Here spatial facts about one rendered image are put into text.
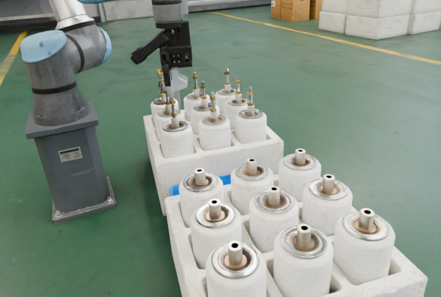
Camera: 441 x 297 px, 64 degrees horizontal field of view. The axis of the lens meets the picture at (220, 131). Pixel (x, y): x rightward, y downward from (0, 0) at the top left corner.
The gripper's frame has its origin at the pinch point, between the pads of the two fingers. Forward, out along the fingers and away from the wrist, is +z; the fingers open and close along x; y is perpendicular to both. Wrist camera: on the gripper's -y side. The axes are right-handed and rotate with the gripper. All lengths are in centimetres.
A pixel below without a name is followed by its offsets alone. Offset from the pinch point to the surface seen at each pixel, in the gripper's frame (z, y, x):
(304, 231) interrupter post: 7, 24, -52
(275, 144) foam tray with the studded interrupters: 17.6, 30.0, -1.1
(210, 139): 13.8, 10.7, -1.8
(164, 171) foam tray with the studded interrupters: 19.5, -3.1, -8.8
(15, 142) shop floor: 35, -77, 53
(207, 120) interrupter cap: 9.6, 10.2, 2.1
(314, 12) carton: 27, 155, 372
